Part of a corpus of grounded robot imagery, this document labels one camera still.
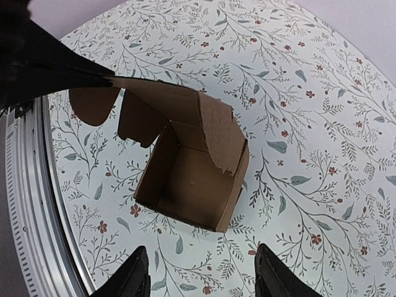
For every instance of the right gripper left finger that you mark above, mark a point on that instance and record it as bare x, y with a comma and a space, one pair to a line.
131, 278

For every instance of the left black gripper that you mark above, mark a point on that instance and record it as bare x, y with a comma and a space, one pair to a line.
22, 38

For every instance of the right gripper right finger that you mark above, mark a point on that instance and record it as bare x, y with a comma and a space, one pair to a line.
274, 278

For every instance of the brown cardboard box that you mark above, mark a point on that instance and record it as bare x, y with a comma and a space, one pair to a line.
200, 155

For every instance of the floral patterned table mat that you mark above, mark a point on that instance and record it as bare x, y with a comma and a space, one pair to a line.
319, 119

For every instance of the front aluminium rail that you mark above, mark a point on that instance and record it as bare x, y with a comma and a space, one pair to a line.
48, 255

